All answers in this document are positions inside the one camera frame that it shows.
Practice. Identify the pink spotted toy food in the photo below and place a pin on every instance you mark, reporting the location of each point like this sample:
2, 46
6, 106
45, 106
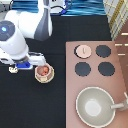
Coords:
44, 71

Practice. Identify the large grey frying pan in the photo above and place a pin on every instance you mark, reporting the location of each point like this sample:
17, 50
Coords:
96, 107

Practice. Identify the pink toy pot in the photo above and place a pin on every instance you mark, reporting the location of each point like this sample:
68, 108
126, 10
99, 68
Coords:
46, 78

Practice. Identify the pink pot lid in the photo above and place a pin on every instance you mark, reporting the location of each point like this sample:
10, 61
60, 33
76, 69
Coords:
83, 51

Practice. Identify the black burner disc front right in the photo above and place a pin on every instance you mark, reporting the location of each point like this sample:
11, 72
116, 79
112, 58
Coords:
106, 69

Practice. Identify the cream toy spatula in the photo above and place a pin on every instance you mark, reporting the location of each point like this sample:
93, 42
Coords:
13, 70

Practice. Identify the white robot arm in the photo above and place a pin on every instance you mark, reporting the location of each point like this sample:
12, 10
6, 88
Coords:
26, 19

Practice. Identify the black burner disc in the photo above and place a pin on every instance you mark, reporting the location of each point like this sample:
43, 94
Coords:
103, 51
82, 69
106, 69

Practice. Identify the pink toy stove board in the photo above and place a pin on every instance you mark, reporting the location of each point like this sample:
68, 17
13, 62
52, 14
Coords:
114, 84

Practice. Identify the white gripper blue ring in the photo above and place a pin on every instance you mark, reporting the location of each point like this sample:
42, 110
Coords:
32, 59

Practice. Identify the black burner disc back right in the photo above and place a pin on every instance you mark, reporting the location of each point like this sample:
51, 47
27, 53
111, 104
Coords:
103, 51

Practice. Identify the black table mat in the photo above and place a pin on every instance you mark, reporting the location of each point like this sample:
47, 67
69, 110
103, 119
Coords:
26, 103

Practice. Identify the black burner disc front left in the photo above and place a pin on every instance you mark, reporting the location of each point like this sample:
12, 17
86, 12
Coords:
82, 69

